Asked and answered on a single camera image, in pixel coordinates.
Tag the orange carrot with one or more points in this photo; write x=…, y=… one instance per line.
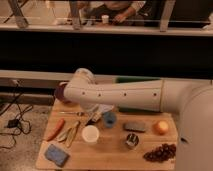
x=56, y=130

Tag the seated person in background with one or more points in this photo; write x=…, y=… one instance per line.
x=121, y=13

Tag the metal can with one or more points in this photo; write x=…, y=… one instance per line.
x=132, y=140

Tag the purple bowl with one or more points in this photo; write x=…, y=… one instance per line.
x=59, y=93

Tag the black handled kitchen tool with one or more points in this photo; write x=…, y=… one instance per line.
x=91, y=120

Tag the bunch of dark grapes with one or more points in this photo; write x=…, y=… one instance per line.
x=161, y=153

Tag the light blue towel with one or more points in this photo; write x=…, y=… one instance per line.
x=101, y=108

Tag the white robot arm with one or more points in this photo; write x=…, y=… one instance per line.
x=191, y=99

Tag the small blue cup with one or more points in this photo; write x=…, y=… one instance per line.
x=109, y=119

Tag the black power adapter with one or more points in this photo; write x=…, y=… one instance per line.
x=13, y=123

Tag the wooden cutting board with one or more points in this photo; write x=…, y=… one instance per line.
x=111, y=153

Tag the yellow tongs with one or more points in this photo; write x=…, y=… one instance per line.
x=69, y=134

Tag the orange fruit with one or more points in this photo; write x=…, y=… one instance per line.
x=161, y=127

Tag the silver fork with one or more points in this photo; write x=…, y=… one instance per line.
x=77, y=113

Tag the green plastic tray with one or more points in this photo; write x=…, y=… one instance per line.
x=125, y=79

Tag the blue sponge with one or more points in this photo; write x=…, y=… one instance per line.
x=56, y=155

